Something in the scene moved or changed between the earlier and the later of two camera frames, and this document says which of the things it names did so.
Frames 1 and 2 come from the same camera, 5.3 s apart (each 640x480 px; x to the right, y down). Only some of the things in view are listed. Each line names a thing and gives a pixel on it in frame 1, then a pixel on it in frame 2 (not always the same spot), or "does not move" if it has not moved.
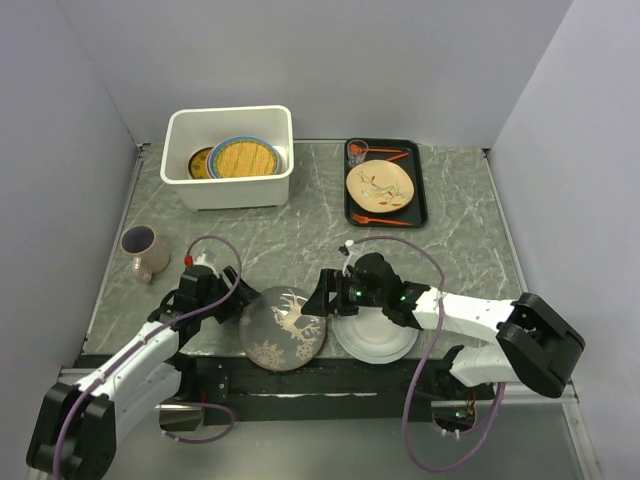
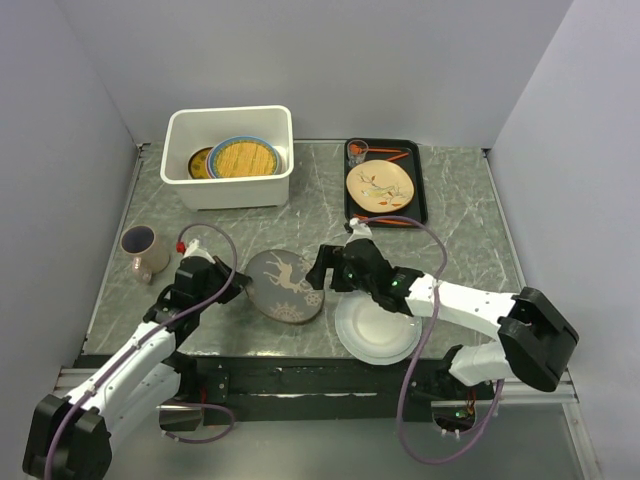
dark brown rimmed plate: x=276 y=334 -> x=280 y=289
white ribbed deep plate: x=374 y=335 does not move
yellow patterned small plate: x=197 y=163 does not move
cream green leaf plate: x=285 y=162 does not move
